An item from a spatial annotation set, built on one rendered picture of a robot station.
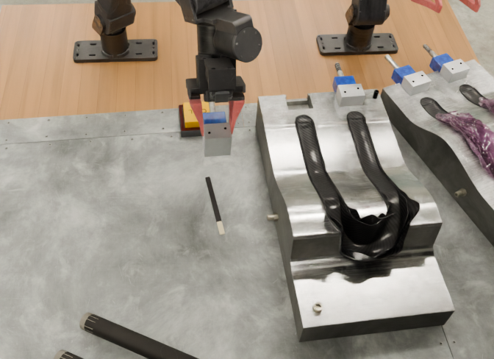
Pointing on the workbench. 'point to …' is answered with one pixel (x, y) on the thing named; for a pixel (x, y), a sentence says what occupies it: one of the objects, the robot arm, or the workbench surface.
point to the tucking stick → (215, 206)
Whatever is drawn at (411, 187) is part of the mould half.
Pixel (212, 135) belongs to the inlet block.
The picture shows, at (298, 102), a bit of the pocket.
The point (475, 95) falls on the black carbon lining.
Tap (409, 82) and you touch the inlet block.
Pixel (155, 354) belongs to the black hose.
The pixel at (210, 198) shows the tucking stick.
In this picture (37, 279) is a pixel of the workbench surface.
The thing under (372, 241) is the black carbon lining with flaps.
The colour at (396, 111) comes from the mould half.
